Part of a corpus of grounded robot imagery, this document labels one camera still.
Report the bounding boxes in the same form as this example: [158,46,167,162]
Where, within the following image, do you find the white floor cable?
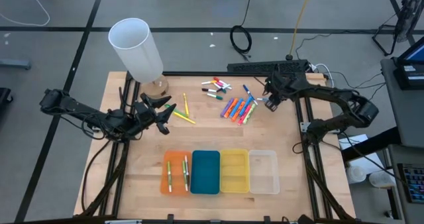
[0,0,51,28]

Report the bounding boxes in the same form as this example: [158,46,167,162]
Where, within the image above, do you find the yellow hanging cable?
[288,0,315,58]

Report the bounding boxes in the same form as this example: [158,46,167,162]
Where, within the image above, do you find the black laptop with blue screen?
[393,36,424,91]

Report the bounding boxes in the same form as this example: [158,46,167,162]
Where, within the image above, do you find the white power cable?
[311,63,335,93]

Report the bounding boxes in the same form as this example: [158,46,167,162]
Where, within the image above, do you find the yellow pen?
[182,92,190,118]
[172,111,197,125]

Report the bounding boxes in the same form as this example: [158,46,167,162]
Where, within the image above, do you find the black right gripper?
[263,72,292,113]

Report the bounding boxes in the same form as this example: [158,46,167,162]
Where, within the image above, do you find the white paper sheet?
[338,133,385,176]

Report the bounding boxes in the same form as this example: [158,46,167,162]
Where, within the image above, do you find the grey floor bar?
[0,58,32,70]

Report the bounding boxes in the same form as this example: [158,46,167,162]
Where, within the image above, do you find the coiled black floor cable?
[229,0,255,58]

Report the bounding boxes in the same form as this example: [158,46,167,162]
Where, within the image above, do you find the clear plastic bin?
[248,149,281,195]

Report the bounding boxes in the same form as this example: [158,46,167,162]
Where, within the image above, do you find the purple highlighter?
[219,97,235,118]

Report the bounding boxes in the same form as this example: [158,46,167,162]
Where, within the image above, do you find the black desk support bar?
[341,127,401,162]

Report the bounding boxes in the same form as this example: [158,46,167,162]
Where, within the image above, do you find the white marker with red cap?
[213,76,232,87]

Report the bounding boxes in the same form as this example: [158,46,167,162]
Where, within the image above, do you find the white lamp with wooden base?
[108,17,170,99]

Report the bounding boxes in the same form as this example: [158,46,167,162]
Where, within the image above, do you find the blue highlighter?
[229,98,244,119]
[238,96,254,117]

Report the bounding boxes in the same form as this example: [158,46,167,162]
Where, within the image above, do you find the orange plastic bin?
[160,150,193,197]

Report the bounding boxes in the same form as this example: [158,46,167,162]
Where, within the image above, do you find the black perforated control box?
[227,59,309,75]

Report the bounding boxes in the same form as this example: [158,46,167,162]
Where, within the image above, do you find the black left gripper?
[132,93,178,135]

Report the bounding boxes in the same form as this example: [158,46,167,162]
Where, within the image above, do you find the teal plastic bin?
[189,150,221,195]

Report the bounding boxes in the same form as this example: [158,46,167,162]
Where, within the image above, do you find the black fan on stand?
[372,0,424,56]

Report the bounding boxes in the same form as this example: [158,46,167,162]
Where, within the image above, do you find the black floor object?
[0,87,14,116]

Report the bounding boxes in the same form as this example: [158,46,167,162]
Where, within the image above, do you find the grey desk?
[386,143,424,224]
[380,57,424,148]

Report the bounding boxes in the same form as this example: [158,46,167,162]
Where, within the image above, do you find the all-green pen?
[164,103,189,118]

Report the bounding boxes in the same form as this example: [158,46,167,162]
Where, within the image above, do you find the yellow-green highlighter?
[242,103,258,125]

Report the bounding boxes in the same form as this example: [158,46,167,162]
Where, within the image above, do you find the black aluminium table frame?
[79,70,357,224]

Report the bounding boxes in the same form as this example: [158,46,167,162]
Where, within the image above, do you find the pink highlighter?
[237,103,252,127]

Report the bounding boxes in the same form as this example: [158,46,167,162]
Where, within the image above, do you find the white cup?
[368,170,396,189]
[346,165,367,184]

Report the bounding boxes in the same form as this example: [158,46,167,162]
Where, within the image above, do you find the black keyboard with coloured keys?
[397,162,424,204]

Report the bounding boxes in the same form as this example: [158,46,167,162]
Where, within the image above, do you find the yellow plastic bin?
[219,148,250,194]

